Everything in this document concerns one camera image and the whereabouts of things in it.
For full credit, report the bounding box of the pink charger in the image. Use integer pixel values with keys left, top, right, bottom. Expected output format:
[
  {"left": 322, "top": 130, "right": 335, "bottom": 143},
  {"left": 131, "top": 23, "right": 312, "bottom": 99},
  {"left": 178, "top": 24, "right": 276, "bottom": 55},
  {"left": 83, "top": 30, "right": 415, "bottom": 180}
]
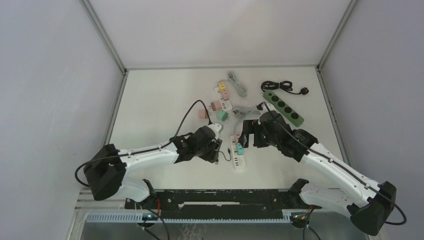
[
  {"left": 198, "top": 109, "right": 210, "bottom": 119},
  {"left": 234, "top": 132, "right": 241, "bottom": 143},
  {"left": 210, "top": 101, "right": 222, "bottom": 112},
  {"left": 221, "top": 89, "right": 229, "bottom": 101}
]

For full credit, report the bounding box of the teal blue charger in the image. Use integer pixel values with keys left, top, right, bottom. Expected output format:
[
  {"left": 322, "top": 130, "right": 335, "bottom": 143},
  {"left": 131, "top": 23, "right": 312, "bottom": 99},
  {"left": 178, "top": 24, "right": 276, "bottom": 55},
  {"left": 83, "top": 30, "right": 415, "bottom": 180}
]
[{"left": 236, "top": 143, "right": 245, "bottom": 156}]

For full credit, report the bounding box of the short black usb cable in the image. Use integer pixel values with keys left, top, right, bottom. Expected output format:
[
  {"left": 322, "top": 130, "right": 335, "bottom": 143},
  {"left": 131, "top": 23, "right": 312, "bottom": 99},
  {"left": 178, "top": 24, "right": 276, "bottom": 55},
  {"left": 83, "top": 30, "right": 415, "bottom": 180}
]
[{"left": 216, "top": 149, "right": 233, "bottom": 164}]

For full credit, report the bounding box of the white power strip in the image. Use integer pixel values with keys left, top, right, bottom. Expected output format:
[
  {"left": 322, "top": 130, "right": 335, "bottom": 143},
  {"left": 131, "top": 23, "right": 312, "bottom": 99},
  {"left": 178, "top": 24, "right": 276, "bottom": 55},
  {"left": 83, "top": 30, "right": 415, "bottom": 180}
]
[
  {"left": 229, "top": 135, "right": 246, "bottom": 171},
  {"left": 214, "top": 87, "right": 233, "bottom": 113}
]

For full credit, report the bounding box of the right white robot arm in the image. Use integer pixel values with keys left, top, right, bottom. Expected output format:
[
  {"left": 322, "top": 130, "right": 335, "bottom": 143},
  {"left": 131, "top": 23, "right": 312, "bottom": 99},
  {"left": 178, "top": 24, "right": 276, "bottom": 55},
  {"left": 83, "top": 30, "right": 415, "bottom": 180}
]
[{"left": 239, "top": 110, "right": 397, "bottom": 236}]

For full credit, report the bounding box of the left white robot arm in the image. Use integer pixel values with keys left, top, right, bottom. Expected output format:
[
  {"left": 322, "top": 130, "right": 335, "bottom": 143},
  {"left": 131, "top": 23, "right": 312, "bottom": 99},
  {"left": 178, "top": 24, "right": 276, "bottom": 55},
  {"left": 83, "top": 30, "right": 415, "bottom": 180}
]
[{"left": 80, "top": 123, "right": 222, "bottom": 209}]

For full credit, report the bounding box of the green power strip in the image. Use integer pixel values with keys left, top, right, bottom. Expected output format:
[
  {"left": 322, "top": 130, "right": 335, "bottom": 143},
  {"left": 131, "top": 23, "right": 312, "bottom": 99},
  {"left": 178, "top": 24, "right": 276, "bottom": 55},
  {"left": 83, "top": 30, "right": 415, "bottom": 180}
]
[{"left": 262, "top": 90, "right": 305, "bottom": 127}]

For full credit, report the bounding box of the green charger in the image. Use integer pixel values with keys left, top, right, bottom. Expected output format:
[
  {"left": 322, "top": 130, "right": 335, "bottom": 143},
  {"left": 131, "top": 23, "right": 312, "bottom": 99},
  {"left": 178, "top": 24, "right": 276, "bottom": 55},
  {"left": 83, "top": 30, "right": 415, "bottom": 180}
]
[{"left": 216, "top": 110, "right": 229, "bottom": 122}]

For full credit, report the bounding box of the yellow charger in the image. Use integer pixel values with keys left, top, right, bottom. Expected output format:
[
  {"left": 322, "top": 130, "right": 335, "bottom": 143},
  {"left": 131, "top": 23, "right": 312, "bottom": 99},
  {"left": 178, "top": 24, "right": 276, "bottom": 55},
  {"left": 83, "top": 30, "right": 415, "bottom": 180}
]
[{"left": 218, "top": 81, "right": 226, "bottom": 92}]

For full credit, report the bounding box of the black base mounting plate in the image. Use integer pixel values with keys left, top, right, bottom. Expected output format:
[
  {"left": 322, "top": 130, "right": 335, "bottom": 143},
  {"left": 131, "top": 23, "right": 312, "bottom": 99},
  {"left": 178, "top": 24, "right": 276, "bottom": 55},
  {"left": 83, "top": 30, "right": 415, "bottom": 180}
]
[{"left": 124, "top": 189, "right": 310, "bottom": 221}]

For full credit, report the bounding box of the grey cord of near strip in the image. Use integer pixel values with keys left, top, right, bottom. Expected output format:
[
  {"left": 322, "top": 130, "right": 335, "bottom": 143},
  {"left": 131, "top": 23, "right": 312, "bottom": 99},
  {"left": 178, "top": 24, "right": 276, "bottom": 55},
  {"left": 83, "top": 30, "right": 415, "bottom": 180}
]
[{"left": 231, "top": 103, "right": 263, "bottom": 135}]

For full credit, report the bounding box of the grey cord of strip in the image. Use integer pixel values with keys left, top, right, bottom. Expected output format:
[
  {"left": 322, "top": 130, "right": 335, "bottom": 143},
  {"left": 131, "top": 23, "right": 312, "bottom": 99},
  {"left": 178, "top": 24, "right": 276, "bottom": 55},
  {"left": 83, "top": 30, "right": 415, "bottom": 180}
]
[
  {"left": 231, "top": 103, "right": 263, "bottom": 135},
  {"left": 227, "top": 72, "right": 248, "bottom": 98}
]

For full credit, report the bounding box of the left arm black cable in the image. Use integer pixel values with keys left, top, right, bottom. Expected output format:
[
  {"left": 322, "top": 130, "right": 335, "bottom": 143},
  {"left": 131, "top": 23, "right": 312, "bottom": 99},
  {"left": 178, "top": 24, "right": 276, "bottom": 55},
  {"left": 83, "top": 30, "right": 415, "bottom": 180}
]
[{"left": 74, "top": 99, "right": 213, "bottom": 188}]

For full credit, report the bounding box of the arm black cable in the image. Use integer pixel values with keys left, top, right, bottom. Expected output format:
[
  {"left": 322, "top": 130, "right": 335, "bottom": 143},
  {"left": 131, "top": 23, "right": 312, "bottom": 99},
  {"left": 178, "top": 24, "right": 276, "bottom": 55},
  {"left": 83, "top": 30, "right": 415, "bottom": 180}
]
[
  {"left": 257, "top": 101, "right": 408, "bottom": 226},
  {"left": 74, "top": 99, "right": 213, "bottom": 188}
]

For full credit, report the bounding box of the grey cord of far strip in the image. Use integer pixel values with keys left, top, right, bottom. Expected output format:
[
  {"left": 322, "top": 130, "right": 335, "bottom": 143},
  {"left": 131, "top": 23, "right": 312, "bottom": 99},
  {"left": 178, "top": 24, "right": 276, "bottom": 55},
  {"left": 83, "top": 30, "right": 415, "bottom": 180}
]
[{"left": 227, "top": 72, "right": 248, "bottom": 98}]

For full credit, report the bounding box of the white slotted cable duct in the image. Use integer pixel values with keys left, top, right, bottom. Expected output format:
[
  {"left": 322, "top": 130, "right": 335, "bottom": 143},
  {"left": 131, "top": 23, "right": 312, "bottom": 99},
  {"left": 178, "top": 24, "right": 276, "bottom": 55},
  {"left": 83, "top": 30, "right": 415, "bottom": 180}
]
[{"left": 86, "top": 212, "right": 293, "bottom": 223}]

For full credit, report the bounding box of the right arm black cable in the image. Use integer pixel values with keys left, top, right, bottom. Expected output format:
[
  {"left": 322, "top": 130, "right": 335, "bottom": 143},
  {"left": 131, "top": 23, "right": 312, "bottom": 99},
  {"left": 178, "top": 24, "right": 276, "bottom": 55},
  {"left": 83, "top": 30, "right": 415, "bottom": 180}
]
[{"left": 257, "top": 101, "right": 408, "bottom": 226}]

